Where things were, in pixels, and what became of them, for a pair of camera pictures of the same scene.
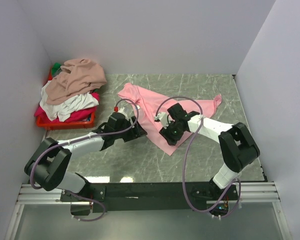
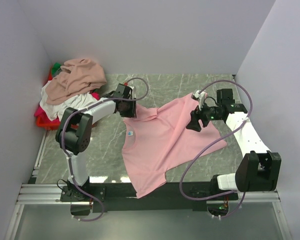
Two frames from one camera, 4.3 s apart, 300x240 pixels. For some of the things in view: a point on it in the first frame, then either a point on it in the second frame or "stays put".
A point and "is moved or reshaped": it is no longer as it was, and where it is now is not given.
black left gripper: [135, 132] to [132, 112]
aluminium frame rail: [250, 191] stays put
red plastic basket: [47, 124] stays put
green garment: [55, 67] stays put
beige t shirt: [77, 76] stays put
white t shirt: [63, 111] stays put
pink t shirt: [145, 106] is moved or reshaped
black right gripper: [166, 133] to [196, 115]
